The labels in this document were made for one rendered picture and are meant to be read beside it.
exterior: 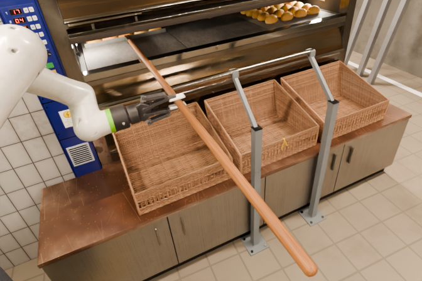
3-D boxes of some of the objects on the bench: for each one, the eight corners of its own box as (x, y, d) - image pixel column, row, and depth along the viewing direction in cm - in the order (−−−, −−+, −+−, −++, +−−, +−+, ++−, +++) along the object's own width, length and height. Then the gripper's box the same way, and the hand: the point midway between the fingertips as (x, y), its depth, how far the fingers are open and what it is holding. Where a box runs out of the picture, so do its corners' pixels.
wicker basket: (276, 110, 220) (278, 76, 205) (333, 91, 237) (340, 59, 222) (321, 144, 183) (328, 107, 167) (385, 119, 200) (397, 83, 184)
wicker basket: (120, 162, 183) (108, 126, 168) (201, 134, 201) (196, 100, 186) (138, 217, 146) (125, 179, 131) (235, 178, 164) (233, 140, 149)
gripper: (120, 93, 110) (179, 78, 118) (130, 127, 119) (183, 111, 127) (124, 101, 104) (185, 85, 112) (134, 137, 113) (190, 119, 121)
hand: (176, 101), depth 118 cm, fingers closed on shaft, 3 cm apart
